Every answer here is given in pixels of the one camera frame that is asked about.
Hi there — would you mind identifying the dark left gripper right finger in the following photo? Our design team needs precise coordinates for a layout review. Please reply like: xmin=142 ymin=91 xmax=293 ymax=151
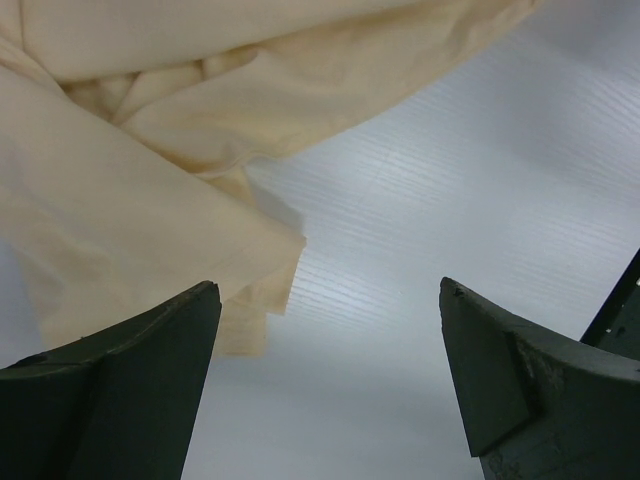
xmin=439 ymin=278 xmax=639 ymax=479

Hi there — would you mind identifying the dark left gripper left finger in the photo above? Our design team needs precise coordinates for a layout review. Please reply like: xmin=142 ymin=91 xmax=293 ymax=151
xmin=1 ymin=281 xmax=222 ymax=479

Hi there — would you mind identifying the cream yellow t shirt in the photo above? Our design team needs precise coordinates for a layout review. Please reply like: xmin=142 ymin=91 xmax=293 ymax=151
xmin=1 ymin=0 xmax=536 ymax=356

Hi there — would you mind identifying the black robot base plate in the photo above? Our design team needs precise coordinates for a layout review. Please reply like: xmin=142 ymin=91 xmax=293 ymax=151
xmin=580 ymin=251 xmax=640 ymax=360

